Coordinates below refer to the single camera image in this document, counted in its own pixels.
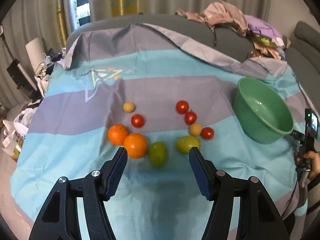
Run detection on white rectangular box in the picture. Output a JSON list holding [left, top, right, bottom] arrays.
[[25, 37, 45, 67]]

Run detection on grey sofa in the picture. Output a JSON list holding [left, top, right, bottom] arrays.
[[65, 14, 320, 105]]

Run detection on orange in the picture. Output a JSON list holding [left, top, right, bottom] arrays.
[[123, 133, 148, 159], [108, 124, 130, 146]]

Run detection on white plastic bags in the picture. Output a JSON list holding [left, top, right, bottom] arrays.
[[1, 109, 35, 159]]

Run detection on black box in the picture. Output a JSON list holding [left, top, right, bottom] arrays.
[[6, 59, 38, 98]]

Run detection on purple cloth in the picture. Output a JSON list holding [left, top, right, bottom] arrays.
[[244, 14, 284, 45]]

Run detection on person's right forearm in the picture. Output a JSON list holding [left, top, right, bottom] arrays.
[[306, 177, 320, 230]]

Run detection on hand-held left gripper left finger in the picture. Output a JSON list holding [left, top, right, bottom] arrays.
[[29, 147, 128, 240]]

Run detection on person's right hand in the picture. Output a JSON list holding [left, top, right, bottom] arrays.
[[303, 151, 320, 180]]

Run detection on clutter pile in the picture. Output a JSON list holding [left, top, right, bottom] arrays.
[[34, 47, 67, 98]]

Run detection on black cable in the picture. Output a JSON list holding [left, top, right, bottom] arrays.
[[282, 171, 302, 217]]

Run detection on green lime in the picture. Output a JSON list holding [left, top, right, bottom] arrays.
[[149, 141, 168, 167], [175, 136, 201, 154]]

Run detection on red tomato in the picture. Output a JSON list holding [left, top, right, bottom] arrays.
[[184, 111, 197, 125], [176, 100, 189, 114], [131, 114, 144, 128], [200, 127, 215, 140]]

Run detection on patterned colourful cloth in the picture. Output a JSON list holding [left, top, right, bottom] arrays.
[[250, 35, 290, 60]]

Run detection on green plastic bowl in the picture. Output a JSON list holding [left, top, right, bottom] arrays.
[[232, 77, 294, 145]]

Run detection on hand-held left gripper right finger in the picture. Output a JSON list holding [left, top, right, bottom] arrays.
[[189, 147, 292, 240]]

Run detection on blue and purple striped blanket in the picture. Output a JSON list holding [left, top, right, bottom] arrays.
[[10, 23, 313, 240]]

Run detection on pink cloth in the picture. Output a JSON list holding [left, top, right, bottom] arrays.
[[175, 1, 249, 37]]

